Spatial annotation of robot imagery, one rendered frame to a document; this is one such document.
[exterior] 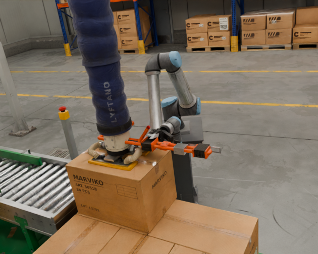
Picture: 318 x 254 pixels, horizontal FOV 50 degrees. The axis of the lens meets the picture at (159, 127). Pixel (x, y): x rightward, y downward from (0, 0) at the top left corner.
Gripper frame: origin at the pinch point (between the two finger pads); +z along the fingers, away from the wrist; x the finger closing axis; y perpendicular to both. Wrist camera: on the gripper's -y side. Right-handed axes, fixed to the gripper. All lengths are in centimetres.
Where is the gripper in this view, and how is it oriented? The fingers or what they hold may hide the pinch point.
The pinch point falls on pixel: (152, 144)
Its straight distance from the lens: 211.0
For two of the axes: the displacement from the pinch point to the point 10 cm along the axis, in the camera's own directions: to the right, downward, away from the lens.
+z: -4.8, 4.0, -7.8
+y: -8.7, -1.0, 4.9
